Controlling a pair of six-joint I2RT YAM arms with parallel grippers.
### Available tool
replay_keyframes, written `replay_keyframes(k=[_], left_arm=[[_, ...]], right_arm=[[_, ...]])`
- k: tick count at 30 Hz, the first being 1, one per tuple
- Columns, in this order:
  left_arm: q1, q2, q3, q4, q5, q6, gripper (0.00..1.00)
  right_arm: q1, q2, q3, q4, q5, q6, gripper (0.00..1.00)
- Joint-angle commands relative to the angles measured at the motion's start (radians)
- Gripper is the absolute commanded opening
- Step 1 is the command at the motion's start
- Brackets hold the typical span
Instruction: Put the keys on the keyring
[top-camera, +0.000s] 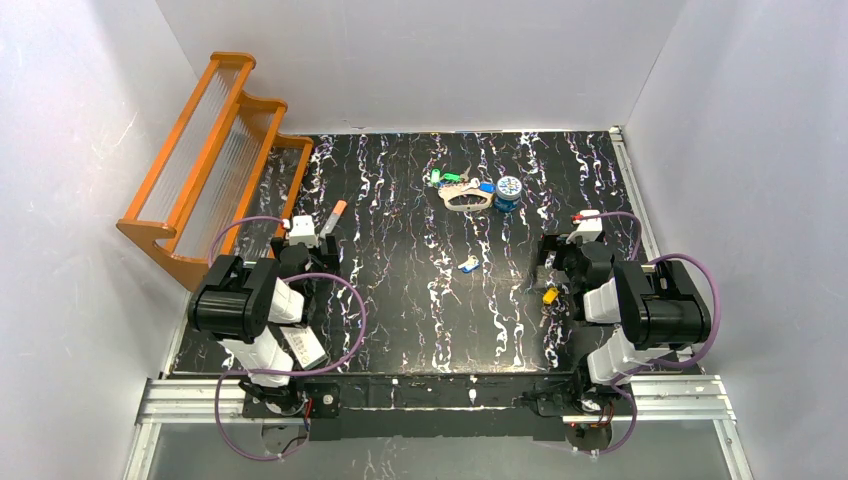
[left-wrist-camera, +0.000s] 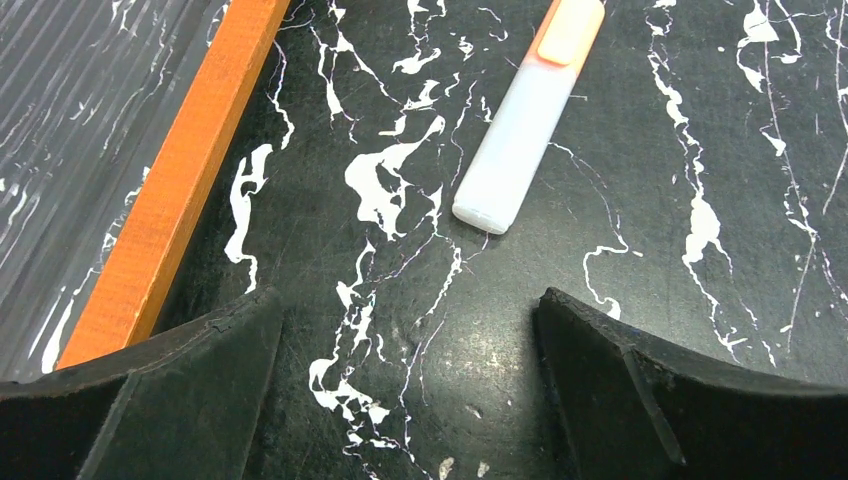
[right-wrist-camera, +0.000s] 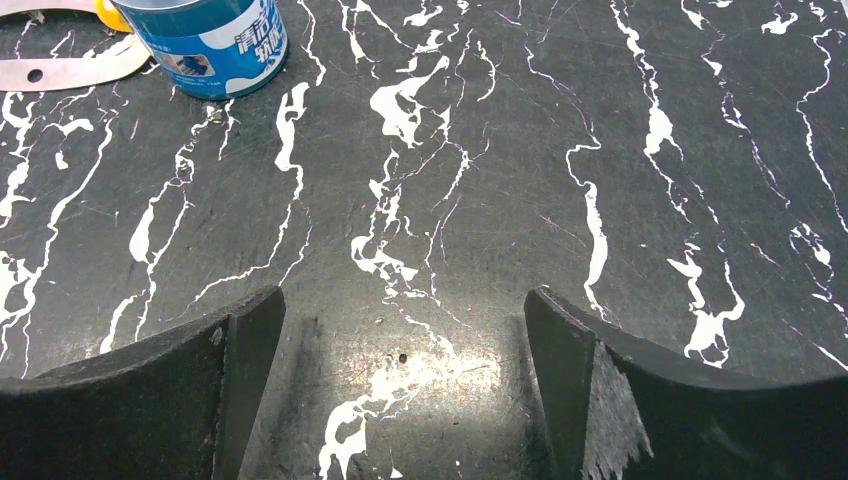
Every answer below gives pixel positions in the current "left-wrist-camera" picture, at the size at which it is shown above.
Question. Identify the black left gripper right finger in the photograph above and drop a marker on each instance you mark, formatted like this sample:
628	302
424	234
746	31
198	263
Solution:
636	406

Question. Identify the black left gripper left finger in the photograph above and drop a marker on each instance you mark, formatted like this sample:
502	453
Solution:
181	405

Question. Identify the orange capped white highlighter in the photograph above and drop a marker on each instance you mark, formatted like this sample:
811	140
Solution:
497	180

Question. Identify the orange wooden tiered rack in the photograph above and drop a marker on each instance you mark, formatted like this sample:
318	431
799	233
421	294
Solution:
115	118

